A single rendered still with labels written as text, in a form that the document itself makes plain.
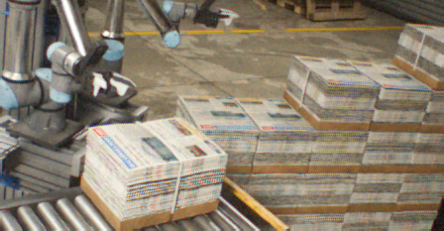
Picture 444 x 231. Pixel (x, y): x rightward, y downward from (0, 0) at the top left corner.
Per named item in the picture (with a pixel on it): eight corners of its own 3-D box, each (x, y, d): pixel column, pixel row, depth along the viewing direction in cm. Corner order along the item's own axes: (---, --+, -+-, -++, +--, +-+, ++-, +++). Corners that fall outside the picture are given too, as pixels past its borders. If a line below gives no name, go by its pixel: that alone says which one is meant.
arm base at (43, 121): (18, 126, 244) (20, 103, 240) (41, 114, 258) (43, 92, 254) (53, 138, 241) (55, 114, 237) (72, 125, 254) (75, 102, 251)
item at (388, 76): (343, 60, 325) (344, 59, 324) (388, 63, 336) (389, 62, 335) (384, 88, 293) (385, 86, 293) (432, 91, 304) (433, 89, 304)
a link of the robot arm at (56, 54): (63, 62, 217) (66, 39, 213) (82, 73, 210) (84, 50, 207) (44, 64, 211) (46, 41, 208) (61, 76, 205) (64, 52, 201)
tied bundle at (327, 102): (281, 98, 324) (291, 56, 315) (330, 100, 335) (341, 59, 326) (315, 131, 292) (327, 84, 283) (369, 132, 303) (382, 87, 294)
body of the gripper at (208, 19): (216, 22, 306) (191, 19, 304) (219, 6, 302) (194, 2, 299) (217, 29, 299) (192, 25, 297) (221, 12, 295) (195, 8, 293)
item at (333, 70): (292, 57, 316) (292, 55, 315) (341, 59, 326) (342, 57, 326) (327, 84, 285) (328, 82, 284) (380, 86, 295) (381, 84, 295)
